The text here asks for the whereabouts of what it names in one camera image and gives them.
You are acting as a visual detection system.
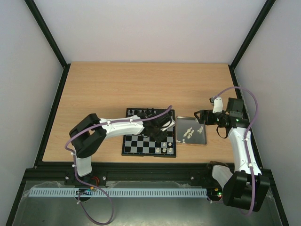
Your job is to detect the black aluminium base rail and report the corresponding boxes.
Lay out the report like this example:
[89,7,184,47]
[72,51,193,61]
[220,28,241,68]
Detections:
[23,162,219,187]

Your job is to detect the white slotted cable duct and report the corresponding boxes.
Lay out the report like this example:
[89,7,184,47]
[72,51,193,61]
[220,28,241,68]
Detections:
[29,188,207,198]

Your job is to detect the white king in tray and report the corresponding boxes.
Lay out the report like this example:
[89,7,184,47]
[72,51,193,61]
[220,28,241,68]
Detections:
[183,127,192,137]

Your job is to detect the metal tray wooden rim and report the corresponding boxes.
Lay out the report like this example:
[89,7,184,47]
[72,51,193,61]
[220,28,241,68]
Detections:
[175,116,207,145]

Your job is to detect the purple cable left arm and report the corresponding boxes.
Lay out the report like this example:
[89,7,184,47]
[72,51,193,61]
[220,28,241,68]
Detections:
[64,105,173,186]

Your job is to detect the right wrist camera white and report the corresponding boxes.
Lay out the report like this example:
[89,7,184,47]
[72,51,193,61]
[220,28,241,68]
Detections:
[209,97,223,113]

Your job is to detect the purple cable floor loop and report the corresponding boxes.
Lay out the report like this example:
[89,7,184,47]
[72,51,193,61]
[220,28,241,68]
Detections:
[77,182,115,226]

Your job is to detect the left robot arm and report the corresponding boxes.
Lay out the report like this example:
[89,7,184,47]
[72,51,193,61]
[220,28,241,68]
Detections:
[65,111,175,177]

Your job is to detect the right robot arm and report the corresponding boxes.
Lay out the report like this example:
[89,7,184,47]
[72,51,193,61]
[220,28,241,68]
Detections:
[194,97,270,214]

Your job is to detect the black frame post left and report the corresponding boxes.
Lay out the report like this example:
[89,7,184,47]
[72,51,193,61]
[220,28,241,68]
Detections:
[24,0,68,69]

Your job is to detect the black frame post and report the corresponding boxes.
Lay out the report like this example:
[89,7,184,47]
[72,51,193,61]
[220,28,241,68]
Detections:
[230,0,276,69]
[24,0,68,69]

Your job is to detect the black frame post right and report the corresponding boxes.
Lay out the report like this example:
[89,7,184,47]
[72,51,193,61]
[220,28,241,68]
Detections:
[230,0,276,69]

